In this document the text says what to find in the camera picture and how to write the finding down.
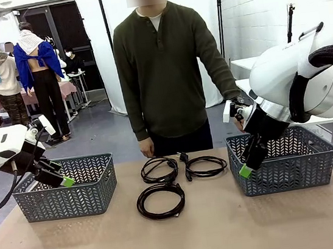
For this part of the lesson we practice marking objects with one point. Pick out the small white desk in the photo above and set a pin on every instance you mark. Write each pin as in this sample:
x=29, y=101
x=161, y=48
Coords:
x=78, y=76

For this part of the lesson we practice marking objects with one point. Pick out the black backdrop stand pole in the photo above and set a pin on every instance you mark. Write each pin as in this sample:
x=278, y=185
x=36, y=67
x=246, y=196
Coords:
x=113, y=51
x=220, y=7

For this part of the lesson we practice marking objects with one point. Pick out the background person with blurred face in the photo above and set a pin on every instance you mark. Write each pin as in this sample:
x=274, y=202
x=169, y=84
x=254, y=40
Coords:
x=9, y=49

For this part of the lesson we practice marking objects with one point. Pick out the table with pink cloth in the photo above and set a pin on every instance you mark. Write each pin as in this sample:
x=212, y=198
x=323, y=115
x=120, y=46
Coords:
x=68, y=86

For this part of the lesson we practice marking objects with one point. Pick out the white backdrop screen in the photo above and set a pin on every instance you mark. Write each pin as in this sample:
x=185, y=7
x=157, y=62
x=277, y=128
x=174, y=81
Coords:
x=95, y=48

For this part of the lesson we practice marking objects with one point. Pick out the black tripod stand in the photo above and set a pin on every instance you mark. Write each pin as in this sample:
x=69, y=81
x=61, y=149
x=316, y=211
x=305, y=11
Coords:
x=290, y=22

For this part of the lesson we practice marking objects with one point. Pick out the person's left hand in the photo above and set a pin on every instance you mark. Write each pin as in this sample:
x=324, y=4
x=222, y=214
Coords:
x=241, y=125

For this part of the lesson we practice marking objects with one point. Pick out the gray plastic lattice basket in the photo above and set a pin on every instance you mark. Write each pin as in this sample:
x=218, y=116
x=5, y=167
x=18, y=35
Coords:
x=299, y=174
x=72, y=201

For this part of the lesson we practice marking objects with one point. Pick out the mannequin with patterned scarf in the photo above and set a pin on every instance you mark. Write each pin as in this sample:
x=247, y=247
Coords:
x=4, y=78

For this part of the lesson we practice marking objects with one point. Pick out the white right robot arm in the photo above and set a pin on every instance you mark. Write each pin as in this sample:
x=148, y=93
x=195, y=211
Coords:
x=273, y=76

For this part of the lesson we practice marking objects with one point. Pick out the person in green sweater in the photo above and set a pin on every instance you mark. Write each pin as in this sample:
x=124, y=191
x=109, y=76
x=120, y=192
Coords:
x=161, y=85

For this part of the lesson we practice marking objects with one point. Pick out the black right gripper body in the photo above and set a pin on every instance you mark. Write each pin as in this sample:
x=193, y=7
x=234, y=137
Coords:
x=265, y=125

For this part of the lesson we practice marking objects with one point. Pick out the person's left forearm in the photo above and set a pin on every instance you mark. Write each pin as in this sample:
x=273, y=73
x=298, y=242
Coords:
x=221, y=77

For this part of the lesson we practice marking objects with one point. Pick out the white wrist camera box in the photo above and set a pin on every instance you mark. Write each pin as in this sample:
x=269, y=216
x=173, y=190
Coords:
x=45, y=123
x=227, y=113

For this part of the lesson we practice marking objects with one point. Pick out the mannequin with blue garment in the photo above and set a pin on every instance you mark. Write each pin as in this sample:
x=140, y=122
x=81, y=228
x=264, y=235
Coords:
x=39, y=70

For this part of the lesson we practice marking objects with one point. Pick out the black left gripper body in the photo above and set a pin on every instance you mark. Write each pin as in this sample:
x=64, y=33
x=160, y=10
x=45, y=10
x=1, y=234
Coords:
x=33, y=154

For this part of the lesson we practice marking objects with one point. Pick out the black braided right arm sleeve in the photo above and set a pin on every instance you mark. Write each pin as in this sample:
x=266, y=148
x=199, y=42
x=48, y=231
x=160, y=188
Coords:
x=332, y=55

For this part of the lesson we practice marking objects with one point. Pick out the person's right forearm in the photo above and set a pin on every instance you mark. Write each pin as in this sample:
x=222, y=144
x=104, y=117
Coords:
x=136, y=116

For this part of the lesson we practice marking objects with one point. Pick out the person's right hand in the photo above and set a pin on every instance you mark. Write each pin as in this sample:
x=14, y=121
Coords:
x=147, y=148

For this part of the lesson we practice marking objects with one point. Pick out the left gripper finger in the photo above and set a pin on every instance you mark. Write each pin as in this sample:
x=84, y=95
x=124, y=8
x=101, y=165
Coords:
x=50, y=165
x=54, y=179

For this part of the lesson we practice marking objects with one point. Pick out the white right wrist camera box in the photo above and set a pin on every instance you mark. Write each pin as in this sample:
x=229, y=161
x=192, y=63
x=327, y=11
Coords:
x=227, y=113

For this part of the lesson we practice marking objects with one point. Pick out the seated person with mask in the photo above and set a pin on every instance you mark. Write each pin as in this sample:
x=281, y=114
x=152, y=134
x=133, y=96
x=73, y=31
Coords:
x=72, y=63

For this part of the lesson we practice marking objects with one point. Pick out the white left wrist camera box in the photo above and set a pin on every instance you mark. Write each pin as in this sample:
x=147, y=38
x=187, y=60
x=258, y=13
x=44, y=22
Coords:
x=45, y=123

